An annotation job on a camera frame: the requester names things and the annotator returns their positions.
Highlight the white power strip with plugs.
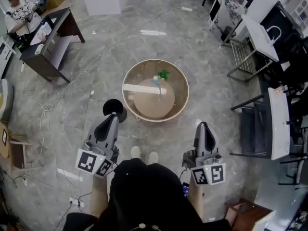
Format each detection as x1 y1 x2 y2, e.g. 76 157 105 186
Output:
69 196 87 207

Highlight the phone with blue screen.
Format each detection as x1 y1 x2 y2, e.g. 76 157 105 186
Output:
181 182 191 198

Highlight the wooden stool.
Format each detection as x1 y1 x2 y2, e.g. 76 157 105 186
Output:
0 120 33 171

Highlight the blue strip trash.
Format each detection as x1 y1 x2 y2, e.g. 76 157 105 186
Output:
151 79 163 96

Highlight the white marbled cabinet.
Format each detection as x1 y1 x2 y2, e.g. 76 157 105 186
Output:
208 0 249 34

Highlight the white shelf unit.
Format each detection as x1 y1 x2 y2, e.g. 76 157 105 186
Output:
0 37 17 79

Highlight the grey cushioned seat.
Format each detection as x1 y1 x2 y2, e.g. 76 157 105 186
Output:
0 78 15 122

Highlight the person's left white shoe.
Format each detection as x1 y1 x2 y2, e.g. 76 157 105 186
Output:
130 145 142 159

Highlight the person's left forearm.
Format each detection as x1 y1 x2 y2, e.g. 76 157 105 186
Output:
89 173 109 219

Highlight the round glass wooden-rim table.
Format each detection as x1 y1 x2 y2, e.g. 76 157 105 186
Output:
121 59 190 123

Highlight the black slatted chair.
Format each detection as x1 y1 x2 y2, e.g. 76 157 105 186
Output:
230 93 273 159

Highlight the person's white shoe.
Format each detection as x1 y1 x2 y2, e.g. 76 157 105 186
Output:
147 151 159 166
130 145 142 159

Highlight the white curved faucet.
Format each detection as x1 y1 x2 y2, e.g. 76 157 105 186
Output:
266 26 282 43

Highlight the brown wooden box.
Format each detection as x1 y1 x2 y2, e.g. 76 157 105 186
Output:
224 198 274 231

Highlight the green wrapper trash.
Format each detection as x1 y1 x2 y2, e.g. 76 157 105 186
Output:
157 69 171 81

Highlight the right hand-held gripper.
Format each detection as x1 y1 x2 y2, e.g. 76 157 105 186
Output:
181 121 227 186

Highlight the person's right forearm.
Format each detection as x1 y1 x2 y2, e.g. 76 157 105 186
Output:
188 182 205 223

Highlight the white narrow table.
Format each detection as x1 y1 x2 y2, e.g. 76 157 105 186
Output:
268 87 291 161

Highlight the metal wire rack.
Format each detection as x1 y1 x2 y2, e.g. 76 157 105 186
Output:
227 37 274 82

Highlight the white bottle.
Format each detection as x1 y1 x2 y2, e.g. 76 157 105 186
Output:
40 22 51 36

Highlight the dark wooden desk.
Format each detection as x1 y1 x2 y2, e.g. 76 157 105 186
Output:
19 7 86 83

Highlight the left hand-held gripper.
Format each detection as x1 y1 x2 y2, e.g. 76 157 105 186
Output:
75 113 120 178

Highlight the black mesh wastebasket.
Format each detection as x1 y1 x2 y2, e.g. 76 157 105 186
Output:
220 26 237 43

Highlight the person's right white shoe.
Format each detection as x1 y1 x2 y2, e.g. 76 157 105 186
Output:
147 151 159 166

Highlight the person's black clothing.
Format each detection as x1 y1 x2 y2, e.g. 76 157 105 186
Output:
62 157 233 231

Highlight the white sink counter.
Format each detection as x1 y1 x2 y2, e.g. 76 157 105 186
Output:
241 14 280 63

